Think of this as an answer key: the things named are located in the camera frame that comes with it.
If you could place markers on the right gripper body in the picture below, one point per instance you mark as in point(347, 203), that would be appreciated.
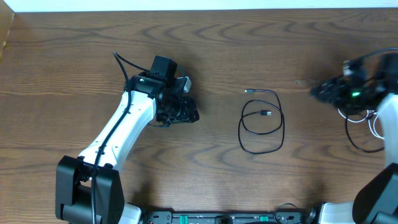
point(348, 99)

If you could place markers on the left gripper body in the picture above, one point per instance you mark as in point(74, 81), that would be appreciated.
point(190, 109)

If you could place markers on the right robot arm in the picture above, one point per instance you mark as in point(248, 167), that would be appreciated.
point(367, 84)

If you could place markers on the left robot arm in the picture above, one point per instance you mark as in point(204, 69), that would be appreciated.
point(88, 187)

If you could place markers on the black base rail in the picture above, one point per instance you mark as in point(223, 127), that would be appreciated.
point(286, 213)

